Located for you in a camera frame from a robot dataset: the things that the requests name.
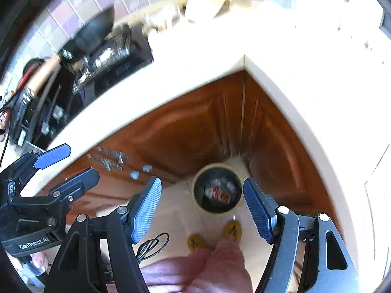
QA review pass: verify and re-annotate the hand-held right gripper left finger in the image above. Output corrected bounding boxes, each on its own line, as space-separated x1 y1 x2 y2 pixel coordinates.
44 177 162 293

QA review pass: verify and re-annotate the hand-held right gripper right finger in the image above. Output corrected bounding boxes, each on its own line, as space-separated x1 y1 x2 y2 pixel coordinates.
243 177 361 293

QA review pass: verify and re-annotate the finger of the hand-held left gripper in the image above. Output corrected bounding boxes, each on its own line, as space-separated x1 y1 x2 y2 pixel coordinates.
8 167 101 220
0 143 72 202

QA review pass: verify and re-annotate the red green white wrapper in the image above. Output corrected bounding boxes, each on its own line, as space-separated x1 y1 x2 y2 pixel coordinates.
204 186 231 203

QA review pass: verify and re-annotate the round trash bin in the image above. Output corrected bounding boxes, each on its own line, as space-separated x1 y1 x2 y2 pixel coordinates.
192 163 245 217

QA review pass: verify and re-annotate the person's left hand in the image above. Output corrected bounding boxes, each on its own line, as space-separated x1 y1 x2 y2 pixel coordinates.
18 252 51 287

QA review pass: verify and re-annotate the person's pink pants leg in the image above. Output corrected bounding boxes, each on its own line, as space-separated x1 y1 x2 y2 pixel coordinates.
141 238 254 293

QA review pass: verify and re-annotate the red and black cookware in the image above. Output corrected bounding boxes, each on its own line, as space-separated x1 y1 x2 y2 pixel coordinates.
12 57 46 98

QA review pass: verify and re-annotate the aluminium foil burner liner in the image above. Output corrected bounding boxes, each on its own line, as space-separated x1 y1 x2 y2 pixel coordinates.
73 37 132 80

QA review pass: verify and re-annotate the black gas stove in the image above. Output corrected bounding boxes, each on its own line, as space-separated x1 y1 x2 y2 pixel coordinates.
9 21 155 147

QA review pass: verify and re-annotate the yellow packet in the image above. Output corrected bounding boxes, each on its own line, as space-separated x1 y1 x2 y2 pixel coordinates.
186 0 231 23

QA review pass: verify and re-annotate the black cable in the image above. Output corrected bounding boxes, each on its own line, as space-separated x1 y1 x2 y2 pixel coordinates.
134 232 170 261

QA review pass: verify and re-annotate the black wok with wooden handle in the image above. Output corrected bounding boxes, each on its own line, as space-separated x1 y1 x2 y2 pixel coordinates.
27 4 117 98

